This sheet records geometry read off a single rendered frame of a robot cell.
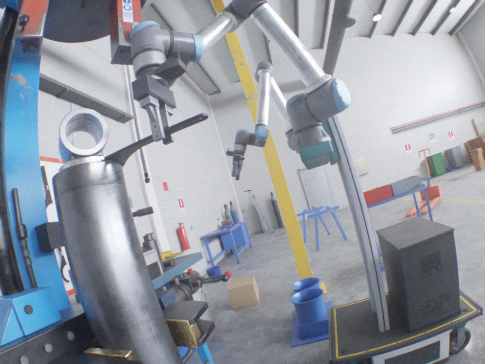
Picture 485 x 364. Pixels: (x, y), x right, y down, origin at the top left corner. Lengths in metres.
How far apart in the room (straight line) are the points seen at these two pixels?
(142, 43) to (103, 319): 0.69
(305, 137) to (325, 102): 0.20
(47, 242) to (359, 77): 12.74
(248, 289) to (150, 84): 3.05
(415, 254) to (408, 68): 13.11
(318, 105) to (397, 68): 12.77
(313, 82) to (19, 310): 1.35
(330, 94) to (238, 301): 2.85
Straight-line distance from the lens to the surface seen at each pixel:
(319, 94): 1.19
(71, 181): 0.67
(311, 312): 2.27
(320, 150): 1.22
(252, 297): 3.43
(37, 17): 1.03
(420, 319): 1.58
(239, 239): 7.56
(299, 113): 1.27
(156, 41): 0.72
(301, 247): 3.10
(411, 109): 13.26
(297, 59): 1.19
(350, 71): 12.95
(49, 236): 0.99
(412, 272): 1.43
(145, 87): 0.61
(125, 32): 1.02
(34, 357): 0.78
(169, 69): 0.65
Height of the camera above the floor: 1.26
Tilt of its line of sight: 6 degrees up
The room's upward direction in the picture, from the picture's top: 16 degrees counter-clockwise
